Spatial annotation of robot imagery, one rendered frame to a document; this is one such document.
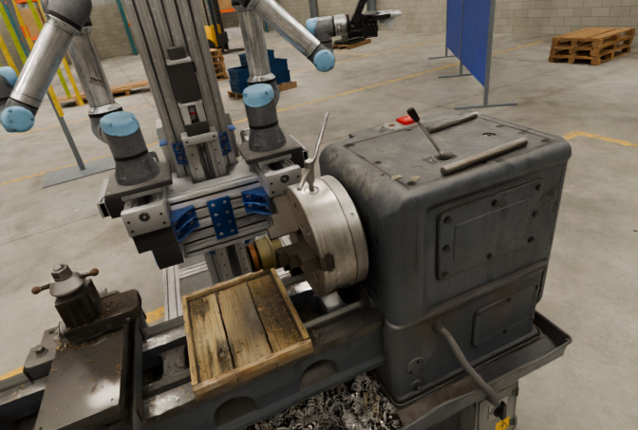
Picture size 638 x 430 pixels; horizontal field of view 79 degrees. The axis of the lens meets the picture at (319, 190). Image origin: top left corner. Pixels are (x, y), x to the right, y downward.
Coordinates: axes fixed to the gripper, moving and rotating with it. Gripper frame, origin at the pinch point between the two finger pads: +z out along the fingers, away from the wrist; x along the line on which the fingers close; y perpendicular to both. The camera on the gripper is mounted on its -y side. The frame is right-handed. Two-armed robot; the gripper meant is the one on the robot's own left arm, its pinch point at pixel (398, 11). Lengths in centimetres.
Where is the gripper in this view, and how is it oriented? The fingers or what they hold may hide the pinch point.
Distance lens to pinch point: 163.5
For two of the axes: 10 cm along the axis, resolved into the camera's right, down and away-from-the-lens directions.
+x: 0.2, 5.7, -8.2
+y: 1.2, 8.1, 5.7
